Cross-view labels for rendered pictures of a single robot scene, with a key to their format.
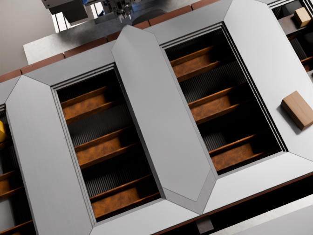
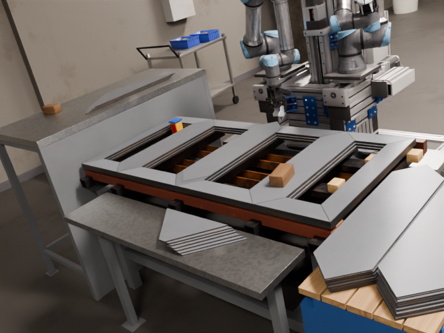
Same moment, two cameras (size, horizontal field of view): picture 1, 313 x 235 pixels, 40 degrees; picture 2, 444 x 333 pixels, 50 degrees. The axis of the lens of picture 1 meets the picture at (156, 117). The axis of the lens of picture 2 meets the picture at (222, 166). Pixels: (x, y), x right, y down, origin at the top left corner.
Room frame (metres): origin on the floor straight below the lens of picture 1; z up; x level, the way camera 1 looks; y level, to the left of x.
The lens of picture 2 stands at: (-0.89, -1.69, 1.73)
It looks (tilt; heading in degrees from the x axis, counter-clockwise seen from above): 23 degrees down; 50
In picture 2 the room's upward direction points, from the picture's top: 12 degrees counter-clockwise
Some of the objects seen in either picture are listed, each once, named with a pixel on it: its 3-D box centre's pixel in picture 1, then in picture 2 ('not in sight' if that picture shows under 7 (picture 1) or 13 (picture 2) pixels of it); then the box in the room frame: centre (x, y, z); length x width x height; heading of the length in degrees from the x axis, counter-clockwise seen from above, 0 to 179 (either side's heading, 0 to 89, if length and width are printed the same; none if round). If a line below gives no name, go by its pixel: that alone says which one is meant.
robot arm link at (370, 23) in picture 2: not in sight; (367, 19); (1.13, -0.49, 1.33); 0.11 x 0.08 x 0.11; 117
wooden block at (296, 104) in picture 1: (299, 110); (281, 174); (0.42, -0.47, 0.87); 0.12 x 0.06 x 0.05; 16
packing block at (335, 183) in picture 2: not in sight; (336, 185); (0.55, -0.64, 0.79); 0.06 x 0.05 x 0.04; 4
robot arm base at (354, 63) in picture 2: not in sight; (351, 61); (1.31, -0.27, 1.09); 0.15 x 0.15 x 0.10
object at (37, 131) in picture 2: not in sight; (105, 100); (0.57, 1.09, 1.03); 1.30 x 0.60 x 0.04; 4
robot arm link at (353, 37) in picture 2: not in sight; (350, 38); (1.31, -0.28, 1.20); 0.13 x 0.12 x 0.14; 117
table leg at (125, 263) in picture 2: not in sight; (120, 240); (0.17, 0.66, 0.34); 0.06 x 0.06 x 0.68; 4
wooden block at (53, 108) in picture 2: not in sight; (51, 109); (0.27, 1.22, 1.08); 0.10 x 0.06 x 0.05; 113
